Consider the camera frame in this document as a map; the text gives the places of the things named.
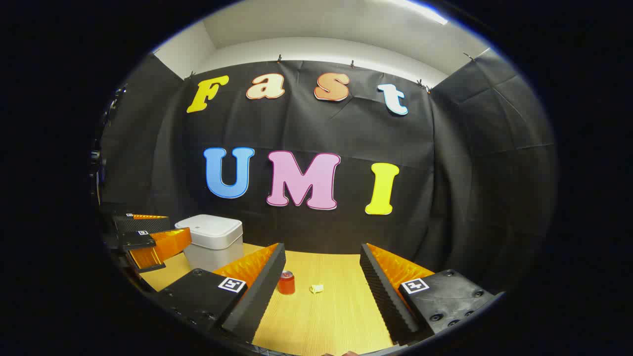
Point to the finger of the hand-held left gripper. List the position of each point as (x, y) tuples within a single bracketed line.
[(143, 225), (138, 241)]

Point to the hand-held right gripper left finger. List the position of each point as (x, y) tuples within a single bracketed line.
[(259, 296)]

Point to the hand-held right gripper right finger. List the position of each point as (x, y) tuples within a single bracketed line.
[(383, 296)]

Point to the red pop can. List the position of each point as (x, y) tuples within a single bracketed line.
[(286, 284)]

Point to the yellowish paper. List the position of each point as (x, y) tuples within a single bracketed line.
[(316, 289)]

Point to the white desktop garbage bin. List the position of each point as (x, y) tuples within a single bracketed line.
[(212, 232)]

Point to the wooden desktop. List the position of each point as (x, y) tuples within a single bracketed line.
[(326, 321)]

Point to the dark equipment stand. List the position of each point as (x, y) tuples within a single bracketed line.
[(96, 163)]

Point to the black backdrop cloth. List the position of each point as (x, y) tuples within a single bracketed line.
[(445, 173)]

